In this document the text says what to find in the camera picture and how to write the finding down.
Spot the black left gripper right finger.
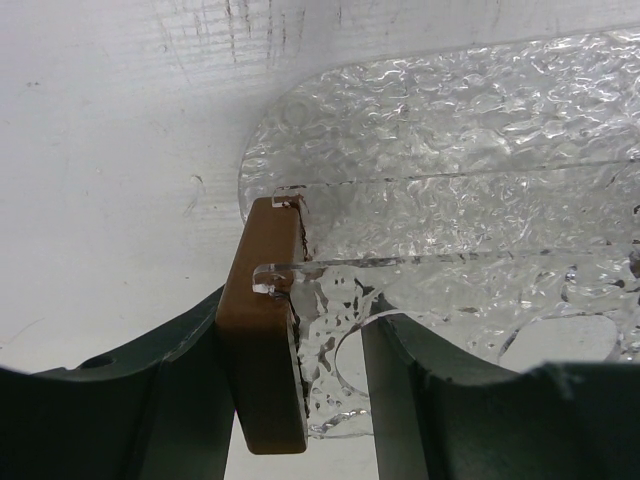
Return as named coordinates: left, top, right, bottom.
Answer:
left=362, top=296, right=639, bottom=479

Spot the clear acrylic rack plate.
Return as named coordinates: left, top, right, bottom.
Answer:
left=253, top=159, right=639, bottom=439

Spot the brown wooden block stand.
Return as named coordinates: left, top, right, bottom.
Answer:
left=215, top=197, right=307, bottom=455

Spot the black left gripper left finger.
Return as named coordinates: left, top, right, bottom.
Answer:
left=1, top=290, right=234, bottom=479

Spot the clear textured acrylic tray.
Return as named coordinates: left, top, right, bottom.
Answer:
left=238, top=29, right=639, bottom=214

